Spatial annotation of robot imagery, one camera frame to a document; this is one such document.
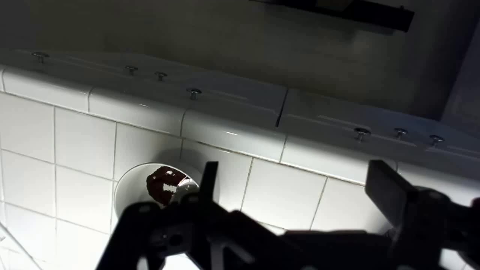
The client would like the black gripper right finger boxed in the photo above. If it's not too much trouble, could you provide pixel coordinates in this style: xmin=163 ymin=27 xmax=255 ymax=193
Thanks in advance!
xmin=364 ymin=159 xmax=480 ymax=270

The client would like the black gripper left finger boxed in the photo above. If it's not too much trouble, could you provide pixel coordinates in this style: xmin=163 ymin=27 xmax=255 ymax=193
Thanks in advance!
xmin=96 ymin=160 xmax=301 ymax=270

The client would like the white round bowl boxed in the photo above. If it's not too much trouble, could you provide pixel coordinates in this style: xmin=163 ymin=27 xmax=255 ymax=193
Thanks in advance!
xmin=111 ymin=162 xmax=204 ymax=232

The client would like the dark red glossy food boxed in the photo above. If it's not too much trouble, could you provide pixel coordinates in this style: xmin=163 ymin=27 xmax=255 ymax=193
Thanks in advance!
xmin=144 ymin=166 xmax=195 ymax=207

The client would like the black flat floor object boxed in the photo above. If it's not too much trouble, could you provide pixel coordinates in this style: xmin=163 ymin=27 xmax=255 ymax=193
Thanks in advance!
xmin=249 ymin=0 xmax=417 ymax=33

